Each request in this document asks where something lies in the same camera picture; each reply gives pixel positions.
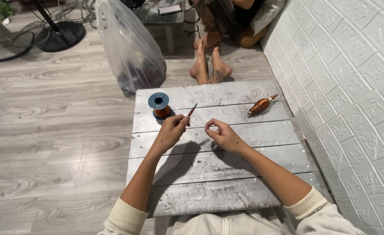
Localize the smartphone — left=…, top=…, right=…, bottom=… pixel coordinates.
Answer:
left=157, top=4, right=182, bottom=16

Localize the green potted plant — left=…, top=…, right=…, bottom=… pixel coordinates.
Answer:
left=0, top=0, right=15, bottom=26

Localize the black fan stand base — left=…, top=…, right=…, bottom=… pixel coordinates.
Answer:
left=31, top=0, right=87, bottom=53

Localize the grey fan stand base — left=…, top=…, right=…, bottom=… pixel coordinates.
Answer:
left=0, top=6, right=35, bottom=63

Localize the grey patterned cushion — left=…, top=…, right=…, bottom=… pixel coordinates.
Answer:
left=250, top=0, right=288, bottom=36

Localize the person's right hand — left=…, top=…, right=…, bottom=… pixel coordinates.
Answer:
left=205, top=118, right=245, bottom=155

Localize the loose thin copper wire coil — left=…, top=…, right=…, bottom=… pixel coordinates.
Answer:
left=239, top=88, right=272, bottom=119

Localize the person's right foot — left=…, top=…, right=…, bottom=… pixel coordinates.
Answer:
left=208, top=46, right=233, bottom=85

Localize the blue spool of copper wire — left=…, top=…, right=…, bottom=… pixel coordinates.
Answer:
left=148, top=92, right=173, bottom=121

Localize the bundle of grey cables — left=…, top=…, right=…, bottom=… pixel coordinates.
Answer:
left=52, top=0, right=98, bottom=26

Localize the copper wire wound bobbin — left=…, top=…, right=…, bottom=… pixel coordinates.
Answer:
left=247, top=94, right=279, bottom=117

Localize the person's cream sweatshirt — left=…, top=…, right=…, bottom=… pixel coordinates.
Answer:
left=97, top=185, right=367, bottom=235

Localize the black cable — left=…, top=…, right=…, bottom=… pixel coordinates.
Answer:
left=183, top=11, right=202, bottom=40

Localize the person's left hand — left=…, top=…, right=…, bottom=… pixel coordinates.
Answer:
left=155, top=114, right=191, bottom=154

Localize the clear plastic bag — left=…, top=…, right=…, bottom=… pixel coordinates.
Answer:
left=94, top=0, right=167, bottom=98

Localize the person's left foot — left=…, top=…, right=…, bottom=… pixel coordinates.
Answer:
left=189, top=39, right=209, bottom=85

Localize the small glass top table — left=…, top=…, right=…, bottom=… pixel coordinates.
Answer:
left=132, top=0, right=186, bottom=55

